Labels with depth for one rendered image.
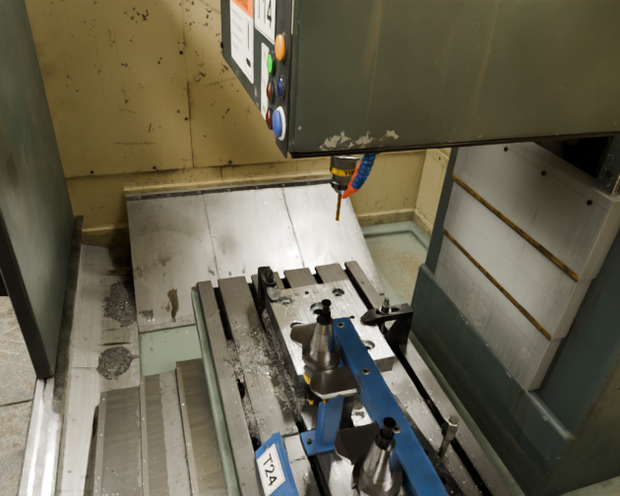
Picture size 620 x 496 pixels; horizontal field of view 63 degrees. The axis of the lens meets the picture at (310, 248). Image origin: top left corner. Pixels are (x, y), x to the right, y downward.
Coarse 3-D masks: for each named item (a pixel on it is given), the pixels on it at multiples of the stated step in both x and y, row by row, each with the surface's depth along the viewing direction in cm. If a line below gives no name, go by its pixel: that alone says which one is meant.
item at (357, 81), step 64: (320, 0) 47; (384, 0) 49; (448, 0) 51; (512, 0) 53; (576, 0) 55; (256, 64) 65; (320, 64) 51; (384, 64) 53; (448, 64) 55; (512, 64) 57; (576, 64) 60; (320, 128) 54; (384, 128) 57; (448, 128) 59; (512, 128) 62; (576, 128) 66
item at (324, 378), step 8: (336, 368) 79; (344, 368) 79; (312, 376) 77; (320, 376) 77; (328, 376) 78; (336, 376) 78; (344, 376) 78; (352, 376) 78; (312, 384) 76; (320, 384) 76; (328, 384) 76; (336, 384) 76; (344, 384) 76; (352, 384) 76; (320, 392) 75; (328, 392) 75; (336, 392) 75; (344, 392) 75; (352, 392) 76
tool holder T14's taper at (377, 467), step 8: (376, 440) 60; (376, 448) 59; (384, 448) 59; (392, 448) 59; (368, 456) 61; (376, 456) 59; (384, 456) 59; (392, 456) 59; (368, 464) 61; (376, 464) 60; (384, 464) 59; (392, 464) 60; (360, 472) 63; (368, 472) 61; (376, 472) 60; (384, 472) 60; (392, 472) 61; (368, 480) 61; (376, 480) 61; (384, 480) 61; (392, 480) 62; (376, 488) 61; (384, 488) 61
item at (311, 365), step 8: (304, 344) 82; (336, 344) 82; (304, 352) 81; (304, 360) 79; (312, 360) 79; (336, 360) 79; (304, 368) 80; (312, 368) 79; (320, 368) 78; (328, 368) 78
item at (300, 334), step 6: (306, 324) 87; (312, 324) 87; (294, 330) 86; (300, 330) 86; (306, 330) 86; (312, 330) 86; (294, 336) 85; (300, 336) 85; (306, 336) 85; (294, 342) 84; (300, 342) 83
